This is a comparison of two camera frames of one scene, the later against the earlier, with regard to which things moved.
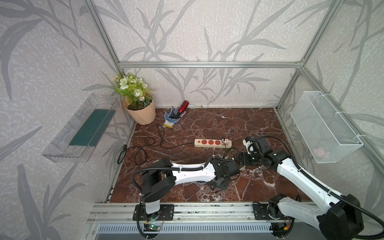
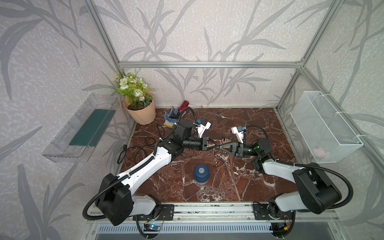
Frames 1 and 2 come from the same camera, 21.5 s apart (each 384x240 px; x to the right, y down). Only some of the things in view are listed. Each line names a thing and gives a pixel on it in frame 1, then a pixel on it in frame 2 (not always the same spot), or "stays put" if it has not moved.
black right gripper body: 254,158 -> 239,150
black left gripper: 227,181 -> 204,143
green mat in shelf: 91,132 stays put
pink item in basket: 319,152 stays put
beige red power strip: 211,143 stays put
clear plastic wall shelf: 76,142 stays put
